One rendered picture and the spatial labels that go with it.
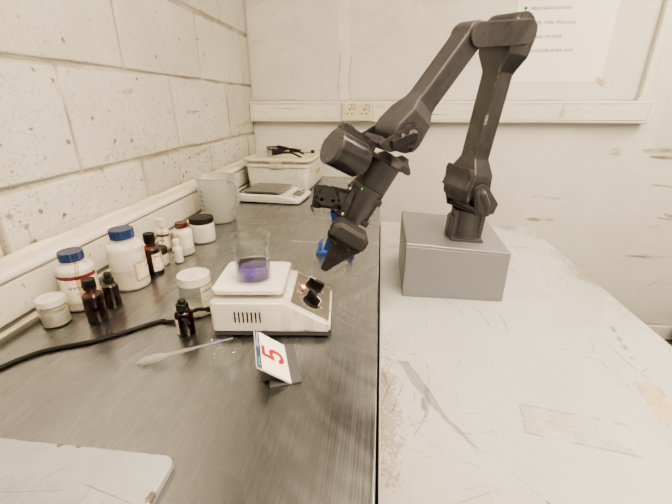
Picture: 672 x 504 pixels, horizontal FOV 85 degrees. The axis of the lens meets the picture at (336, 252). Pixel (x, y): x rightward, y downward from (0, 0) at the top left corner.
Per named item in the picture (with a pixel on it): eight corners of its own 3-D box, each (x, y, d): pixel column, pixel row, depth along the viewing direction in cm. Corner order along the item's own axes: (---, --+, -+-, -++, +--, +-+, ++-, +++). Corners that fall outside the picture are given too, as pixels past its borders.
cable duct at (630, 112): (641, 123, 175) (648, 100, 171) (650, 124, 169) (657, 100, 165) (253, 121, 195) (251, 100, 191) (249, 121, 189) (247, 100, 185)
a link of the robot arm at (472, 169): (507, 19, 64) (481, 11, 61) (544, 14, 59) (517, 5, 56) (459, 197, 77) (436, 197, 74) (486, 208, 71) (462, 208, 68)
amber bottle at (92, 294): (110, 321, 68) (99, 279, 64) (89, 327, 66) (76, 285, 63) (108, 313, 70) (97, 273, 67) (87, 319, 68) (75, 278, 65)
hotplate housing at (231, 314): (332, 300, 75) (331, 264, 72) (330, 338, 63) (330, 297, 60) (223, 299, 75) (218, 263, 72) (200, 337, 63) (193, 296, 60)
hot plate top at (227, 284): (292, 265, 71) (291, 261, 71) (283, 295, 60) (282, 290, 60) (230, 265, 72) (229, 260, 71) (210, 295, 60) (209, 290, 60)
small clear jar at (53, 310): (35, 327, 66) (26, 301, 64) (60, 314, 70) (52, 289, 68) (55, 331, 64) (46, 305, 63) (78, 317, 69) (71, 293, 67)
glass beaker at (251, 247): (242, 271, 68) (238, 227, 64) (277, 273, 67) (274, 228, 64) (228, 289, 61) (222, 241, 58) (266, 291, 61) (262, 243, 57)
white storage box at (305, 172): (325, 177, 197) (325, 149, 192) (310, 192, 163) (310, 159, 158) (270, 175, 202) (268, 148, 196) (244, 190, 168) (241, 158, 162)
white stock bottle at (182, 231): (195, 248, 101) (190, 218, 98) (194, 255, 97) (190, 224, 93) (176, 251, 100) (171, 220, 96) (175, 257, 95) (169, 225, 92)
